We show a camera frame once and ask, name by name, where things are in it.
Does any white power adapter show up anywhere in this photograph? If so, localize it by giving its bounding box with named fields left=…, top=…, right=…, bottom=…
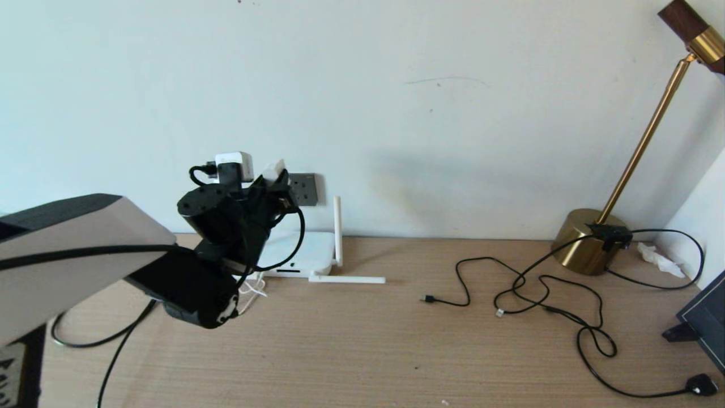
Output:
left=261, top=159, right=287, bottom=186

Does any thin white adapter cable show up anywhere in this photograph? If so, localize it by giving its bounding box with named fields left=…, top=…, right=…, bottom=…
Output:
left=235, top=277, right=268, bottom=316

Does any white router with four antennas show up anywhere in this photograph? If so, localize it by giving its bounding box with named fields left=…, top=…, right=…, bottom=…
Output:
left=249, top=196, right=387, bottom=284

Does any brass desk lamp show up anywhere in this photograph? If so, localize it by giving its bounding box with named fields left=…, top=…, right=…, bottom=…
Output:
left=552, top=0, right=725, bottom=277

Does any crumpled white tissue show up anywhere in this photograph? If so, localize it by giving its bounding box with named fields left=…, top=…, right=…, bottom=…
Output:
left=637, top=243, right=685, bottom=278

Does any black clip stand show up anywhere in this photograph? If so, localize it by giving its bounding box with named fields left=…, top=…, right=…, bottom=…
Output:
left=662, top=323, right=700, bottom=342

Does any dark teal patterned board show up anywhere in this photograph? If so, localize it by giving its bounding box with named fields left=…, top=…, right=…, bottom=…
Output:
left=677, top=271, right=725, bottom=375

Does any grey wall socket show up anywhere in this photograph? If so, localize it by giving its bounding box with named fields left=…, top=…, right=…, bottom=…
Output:
left=288, top=173, right=318, bottom=207

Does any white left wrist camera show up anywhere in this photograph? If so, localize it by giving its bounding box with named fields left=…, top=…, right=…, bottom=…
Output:
left=215, top=151, right=254, bottom=188

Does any black plastic object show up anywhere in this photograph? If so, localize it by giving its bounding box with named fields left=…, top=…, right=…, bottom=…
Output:
left=189, top=164, right=219, bottom=188

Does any thin black USB cable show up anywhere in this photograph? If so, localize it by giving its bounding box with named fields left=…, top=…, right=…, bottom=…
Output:
left=420, top=258, right=602, bottom=330

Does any long black looped cable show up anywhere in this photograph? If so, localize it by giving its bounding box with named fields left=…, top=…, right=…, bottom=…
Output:
left=51, top=299, right=158, bottom=408

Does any black lamp power cable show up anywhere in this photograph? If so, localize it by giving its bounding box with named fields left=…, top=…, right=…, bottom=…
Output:
left=493, top=229, right=718, bottom=397

